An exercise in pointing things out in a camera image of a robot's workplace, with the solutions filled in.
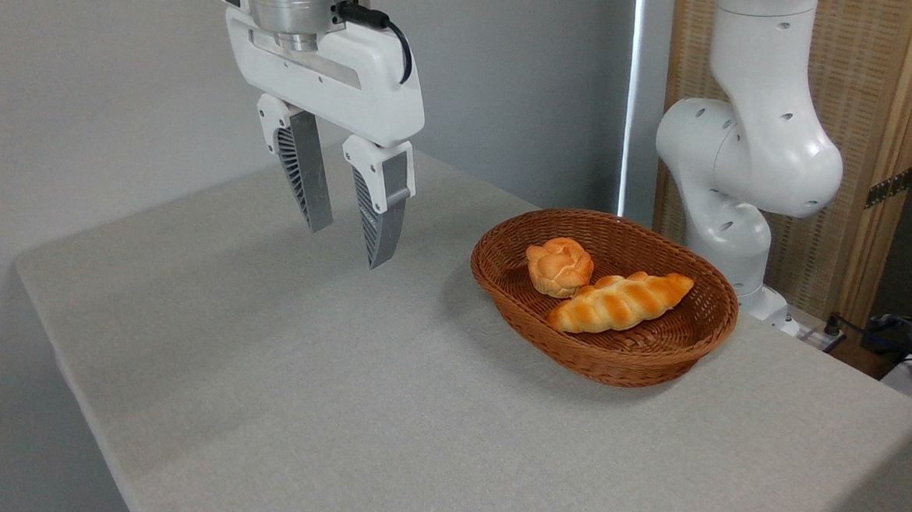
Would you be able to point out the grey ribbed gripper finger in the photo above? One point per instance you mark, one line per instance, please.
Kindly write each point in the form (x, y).
(383, 229)
(308, 178)

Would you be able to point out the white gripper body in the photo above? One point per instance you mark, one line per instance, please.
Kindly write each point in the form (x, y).
(355, 87)

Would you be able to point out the long braided bread loaf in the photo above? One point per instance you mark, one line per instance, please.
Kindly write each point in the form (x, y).
(621, 302)

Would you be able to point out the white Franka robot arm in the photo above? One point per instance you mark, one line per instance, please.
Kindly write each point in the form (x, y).
(766, 147)

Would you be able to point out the round knotted bread roll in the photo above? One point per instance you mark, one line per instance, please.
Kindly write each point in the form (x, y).
(557, 265)

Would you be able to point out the brown oval wicker basket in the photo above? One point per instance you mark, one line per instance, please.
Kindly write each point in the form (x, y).
(638, 355)

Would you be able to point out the grey tablecloth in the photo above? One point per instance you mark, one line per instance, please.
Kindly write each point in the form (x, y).
(385, 408)

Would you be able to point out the white power strip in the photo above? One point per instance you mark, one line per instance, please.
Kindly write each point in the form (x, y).
(807, 333)

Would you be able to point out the wooden rattan folding screen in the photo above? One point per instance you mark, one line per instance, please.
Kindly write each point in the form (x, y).
(870, 90)

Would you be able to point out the metal screen hinge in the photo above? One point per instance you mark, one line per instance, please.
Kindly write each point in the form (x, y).
(889, 187)

